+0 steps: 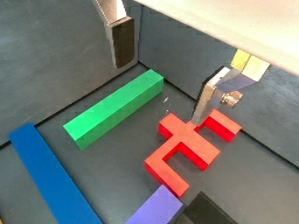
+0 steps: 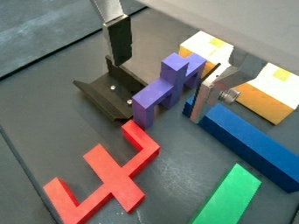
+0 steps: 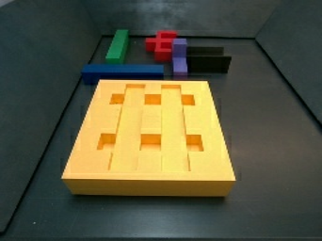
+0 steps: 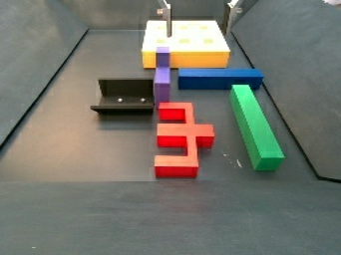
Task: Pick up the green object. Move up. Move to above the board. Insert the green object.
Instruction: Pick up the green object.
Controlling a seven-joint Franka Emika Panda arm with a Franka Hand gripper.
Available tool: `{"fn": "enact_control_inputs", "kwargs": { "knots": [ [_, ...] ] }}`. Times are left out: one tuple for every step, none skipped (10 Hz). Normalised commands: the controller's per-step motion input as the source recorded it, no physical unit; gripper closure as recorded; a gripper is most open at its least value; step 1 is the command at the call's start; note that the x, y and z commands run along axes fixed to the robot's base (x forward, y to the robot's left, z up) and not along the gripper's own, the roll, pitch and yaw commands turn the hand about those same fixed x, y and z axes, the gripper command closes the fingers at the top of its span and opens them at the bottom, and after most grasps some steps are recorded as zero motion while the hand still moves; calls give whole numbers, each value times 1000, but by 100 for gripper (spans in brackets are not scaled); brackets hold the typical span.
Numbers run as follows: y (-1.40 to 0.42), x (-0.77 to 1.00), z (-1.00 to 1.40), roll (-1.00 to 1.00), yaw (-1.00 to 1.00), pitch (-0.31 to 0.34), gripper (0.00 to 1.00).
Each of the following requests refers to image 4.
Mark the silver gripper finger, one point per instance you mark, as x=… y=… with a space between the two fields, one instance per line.
x=165 y=13
x=233 y=11

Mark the green bar block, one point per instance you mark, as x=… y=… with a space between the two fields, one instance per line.
x=263 y=147

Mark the yellow slotted board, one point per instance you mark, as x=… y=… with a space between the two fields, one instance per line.
x=197 y=44

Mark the purple block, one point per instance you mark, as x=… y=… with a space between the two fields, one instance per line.
x=162 y=80

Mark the blue bar block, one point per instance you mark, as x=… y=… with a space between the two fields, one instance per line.
x=218 y=79

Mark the red branched block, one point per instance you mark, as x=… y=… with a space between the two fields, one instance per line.
x=180 y=131

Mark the black angle bracket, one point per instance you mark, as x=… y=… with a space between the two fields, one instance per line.
x=126 y=94

